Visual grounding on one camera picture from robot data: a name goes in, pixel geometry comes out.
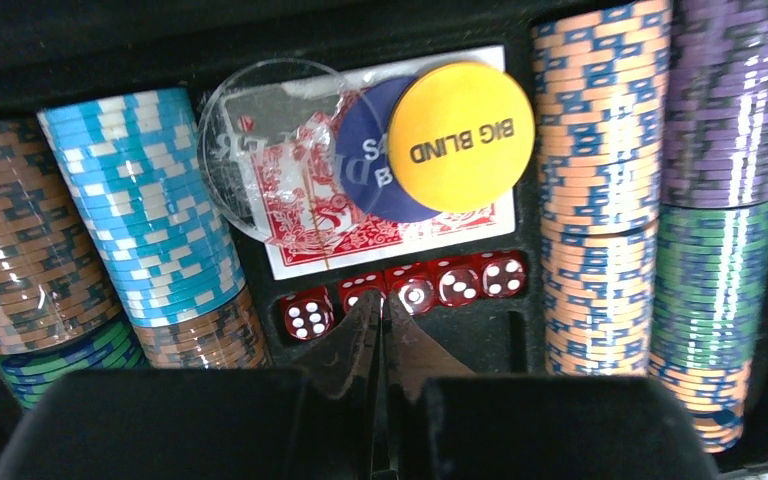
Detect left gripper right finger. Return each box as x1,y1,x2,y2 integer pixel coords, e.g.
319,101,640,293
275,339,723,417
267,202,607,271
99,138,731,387
383,296,718,479

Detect red playing card deck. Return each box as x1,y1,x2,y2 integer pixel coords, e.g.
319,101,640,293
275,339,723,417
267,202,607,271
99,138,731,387
258,45,515,280

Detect blue small blind button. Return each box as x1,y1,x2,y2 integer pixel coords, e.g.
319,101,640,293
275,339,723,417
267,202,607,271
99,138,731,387
335,76,439,223

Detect yellow dealer button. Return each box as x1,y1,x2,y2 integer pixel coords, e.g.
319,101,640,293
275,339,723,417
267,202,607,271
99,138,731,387
388,62,536,213

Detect brown chip stack far left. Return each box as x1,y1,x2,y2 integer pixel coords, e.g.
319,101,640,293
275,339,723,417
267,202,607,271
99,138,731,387
0,118,146,409

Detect black poker chip case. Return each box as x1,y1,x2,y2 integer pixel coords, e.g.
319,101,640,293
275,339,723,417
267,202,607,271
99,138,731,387
0,1,768,479

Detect clear plastic disc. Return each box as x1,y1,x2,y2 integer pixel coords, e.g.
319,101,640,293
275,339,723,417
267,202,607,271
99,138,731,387
198,58,369,253

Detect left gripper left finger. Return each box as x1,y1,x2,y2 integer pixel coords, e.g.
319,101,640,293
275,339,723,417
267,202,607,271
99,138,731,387
0,292,381,479

